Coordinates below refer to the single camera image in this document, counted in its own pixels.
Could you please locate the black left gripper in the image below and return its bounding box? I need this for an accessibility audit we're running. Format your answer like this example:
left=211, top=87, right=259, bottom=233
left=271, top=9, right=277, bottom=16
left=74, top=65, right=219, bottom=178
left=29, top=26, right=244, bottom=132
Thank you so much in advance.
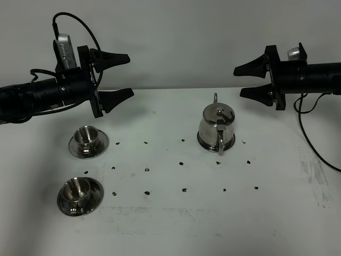
left=55, top=46, right=134, bottom=118

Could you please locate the far stainless steel saucer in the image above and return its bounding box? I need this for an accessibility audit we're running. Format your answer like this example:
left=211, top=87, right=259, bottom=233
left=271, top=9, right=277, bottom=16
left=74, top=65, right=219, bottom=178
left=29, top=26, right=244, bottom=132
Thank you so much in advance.
left=68, top=130, right=109, bottom=159

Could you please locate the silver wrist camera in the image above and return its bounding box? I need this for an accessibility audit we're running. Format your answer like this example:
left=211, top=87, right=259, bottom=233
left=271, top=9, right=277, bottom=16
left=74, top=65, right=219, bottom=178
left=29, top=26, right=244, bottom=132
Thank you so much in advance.
left=287, top=47, right=301, bottom=61
left=53, top=34, right=77, bottom=70

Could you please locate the far stainless steel teacup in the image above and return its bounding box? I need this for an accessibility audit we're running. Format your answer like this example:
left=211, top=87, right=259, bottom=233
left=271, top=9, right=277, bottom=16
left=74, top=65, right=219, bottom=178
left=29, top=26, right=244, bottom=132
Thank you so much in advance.
left=74, top=125, right=99, bottom=156

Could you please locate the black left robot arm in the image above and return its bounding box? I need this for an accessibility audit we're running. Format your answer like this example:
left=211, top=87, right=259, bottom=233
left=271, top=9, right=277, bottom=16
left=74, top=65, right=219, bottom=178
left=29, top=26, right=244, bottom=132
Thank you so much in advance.
left=1, top=46, right=134, bottom=123

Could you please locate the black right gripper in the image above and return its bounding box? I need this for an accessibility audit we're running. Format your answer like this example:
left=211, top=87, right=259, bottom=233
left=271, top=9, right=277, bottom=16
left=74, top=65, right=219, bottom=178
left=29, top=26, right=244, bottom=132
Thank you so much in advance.
left=233, top=43, right=307, bottom=110

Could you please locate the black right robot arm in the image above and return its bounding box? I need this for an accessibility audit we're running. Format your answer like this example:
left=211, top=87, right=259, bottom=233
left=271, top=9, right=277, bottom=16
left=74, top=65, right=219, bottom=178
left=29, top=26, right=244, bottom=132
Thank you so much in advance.
left=233, top=43, right=340, bottom=110

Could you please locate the black left camera cable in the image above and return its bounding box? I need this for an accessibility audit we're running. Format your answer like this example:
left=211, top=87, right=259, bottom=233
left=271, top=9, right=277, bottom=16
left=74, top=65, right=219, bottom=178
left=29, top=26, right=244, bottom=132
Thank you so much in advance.
left=30, top=12, right=104, bottom=116

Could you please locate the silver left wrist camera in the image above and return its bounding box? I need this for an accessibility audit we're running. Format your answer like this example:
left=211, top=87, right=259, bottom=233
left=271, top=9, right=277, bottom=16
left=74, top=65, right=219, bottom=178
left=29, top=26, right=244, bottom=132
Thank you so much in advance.
left=53, top=34, right=77, bottom=70

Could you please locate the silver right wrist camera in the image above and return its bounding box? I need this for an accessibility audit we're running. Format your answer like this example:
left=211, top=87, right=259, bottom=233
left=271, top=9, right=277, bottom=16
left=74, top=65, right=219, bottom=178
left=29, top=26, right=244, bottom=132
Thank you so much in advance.
left=287, top=47, right=301, bottom=61

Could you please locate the near stainless steel teacup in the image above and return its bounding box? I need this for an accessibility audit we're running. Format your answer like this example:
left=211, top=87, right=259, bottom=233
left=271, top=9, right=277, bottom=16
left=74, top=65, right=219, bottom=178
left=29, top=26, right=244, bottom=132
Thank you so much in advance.
left=61, top=177, right=91, bottom=215

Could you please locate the stainless steel saucer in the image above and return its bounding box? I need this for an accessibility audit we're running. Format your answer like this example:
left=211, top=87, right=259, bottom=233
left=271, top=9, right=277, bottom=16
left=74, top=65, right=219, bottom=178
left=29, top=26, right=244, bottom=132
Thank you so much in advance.
left=68, top=130, right=109, bottom=159
left=56, top=177, right=104, bottom=217

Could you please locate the near stainless steel saucer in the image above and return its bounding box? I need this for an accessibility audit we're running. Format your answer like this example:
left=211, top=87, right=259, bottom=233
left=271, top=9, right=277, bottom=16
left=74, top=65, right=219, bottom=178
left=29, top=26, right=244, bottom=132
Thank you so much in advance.
left=56, top=177, right=104, bottom=217

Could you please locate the stainless steel teacup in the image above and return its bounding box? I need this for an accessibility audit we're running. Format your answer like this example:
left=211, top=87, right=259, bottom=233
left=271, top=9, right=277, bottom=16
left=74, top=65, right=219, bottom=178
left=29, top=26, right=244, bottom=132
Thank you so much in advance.
left=74, top=125, right=99, bottom=156
left=61, top=177, right=91, bottom=215

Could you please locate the stainless steel teapot coaster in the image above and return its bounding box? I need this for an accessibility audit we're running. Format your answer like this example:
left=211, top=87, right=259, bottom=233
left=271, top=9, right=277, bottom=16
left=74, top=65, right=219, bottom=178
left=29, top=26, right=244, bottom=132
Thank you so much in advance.
left=197, top=133, right=236, bottom=154

